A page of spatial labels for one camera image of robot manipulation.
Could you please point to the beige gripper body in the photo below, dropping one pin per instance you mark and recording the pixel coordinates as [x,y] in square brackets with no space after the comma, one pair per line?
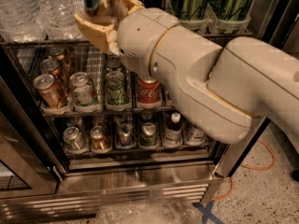
[144,39]

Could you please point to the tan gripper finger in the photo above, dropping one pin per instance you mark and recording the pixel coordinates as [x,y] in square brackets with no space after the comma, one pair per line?
[101,31]
[130,6]

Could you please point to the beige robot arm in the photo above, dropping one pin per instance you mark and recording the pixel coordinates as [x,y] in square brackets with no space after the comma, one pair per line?
[225,91]

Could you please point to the rear green can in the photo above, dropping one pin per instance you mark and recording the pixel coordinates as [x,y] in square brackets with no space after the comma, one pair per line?
[114,64]

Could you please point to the rear gold can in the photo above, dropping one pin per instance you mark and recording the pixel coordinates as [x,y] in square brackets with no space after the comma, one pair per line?
[65,56]

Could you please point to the gold can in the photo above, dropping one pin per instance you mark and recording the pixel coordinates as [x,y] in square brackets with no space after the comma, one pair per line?
[65,56]
[52,67]
[50,91]

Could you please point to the left coca cola can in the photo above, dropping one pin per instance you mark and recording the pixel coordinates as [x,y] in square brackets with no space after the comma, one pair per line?
[148,92]

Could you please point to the coca cola can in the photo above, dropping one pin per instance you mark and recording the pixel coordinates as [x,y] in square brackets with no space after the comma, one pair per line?
[168,99]
[148,92]

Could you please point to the left green tall can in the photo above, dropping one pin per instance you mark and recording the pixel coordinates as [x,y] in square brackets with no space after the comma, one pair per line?
[191,13]

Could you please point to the green tall can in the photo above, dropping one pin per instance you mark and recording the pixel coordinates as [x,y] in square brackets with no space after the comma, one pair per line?
[191,13]
[231,15]

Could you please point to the front green can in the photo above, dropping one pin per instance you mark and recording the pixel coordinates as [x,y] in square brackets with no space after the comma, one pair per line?
[116,91]

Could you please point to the white green patterned can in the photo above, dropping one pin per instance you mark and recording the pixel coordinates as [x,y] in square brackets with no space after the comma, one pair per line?
[82,89]

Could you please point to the middle gold can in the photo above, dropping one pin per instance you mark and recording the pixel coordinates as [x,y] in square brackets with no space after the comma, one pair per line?
[52,67]

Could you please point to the right coca cola can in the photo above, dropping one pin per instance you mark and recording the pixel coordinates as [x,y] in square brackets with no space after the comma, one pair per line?
[168,99]

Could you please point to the front gold can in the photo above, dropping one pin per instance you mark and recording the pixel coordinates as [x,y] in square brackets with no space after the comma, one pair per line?
[50,91]

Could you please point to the right green tall can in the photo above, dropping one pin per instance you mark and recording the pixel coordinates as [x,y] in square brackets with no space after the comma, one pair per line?
[231,15]

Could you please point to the silver can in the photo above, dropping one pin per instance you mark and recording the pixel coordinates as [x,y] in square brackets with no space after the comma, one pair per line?
[125,131]
[74,139]

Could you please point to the bottom green can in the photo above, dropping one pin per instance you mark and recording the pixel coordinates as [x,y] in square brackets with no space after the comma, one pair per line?
[148,136]

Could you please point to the stainless steel fridge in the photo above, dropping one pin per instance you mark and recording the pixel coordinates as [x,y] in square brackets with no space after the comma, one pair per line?
[88,179]

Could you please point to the bottom orange can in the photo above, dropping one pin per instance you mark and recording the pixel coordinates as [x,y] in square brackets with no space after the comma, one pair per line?
[99,139]

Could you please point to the bottom left silver can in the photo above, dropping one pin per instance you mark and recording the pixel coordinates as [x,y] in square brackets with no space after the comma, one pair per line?
[74,139]

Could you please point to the fridge door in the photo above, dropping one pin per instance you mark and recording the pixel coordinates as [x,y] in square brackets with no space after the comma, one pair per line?
[23,171]

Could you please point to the right clear water bottle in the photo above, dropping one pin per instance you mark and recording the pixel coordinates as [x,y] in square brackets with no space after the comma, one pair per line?
[57,17]

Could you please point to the clear water bottle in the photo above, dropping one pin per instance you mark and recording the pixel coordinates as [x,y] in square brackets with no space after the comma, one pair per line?
[17,22]
[57,17]

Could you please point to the left clear water bottle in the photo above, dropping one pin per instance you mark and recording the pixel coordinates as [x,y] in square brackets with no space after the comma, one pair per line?
[17,22]

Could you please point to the left brown juice bottle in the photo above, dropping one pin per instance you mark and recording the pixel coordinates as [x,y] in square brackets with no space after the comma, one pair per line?
[172,131]

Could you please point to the brown juice bottle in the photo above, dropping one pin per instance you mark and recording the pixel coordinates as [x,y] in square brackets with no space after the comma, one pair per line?
[194,135]
[172,131]

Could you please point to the right brown juice bottle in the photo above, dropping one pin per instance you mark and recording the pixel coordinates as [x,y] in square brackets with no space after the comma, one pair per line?
[194,135]

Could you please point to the clear plastic bag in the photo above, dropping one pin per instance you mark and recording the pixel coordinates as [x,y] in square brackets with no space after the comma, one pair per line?
[154,211]

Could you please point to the blue tape on floor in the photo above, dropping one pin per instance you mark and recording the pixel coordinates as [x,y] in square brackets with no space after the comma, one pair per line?
[207,216]

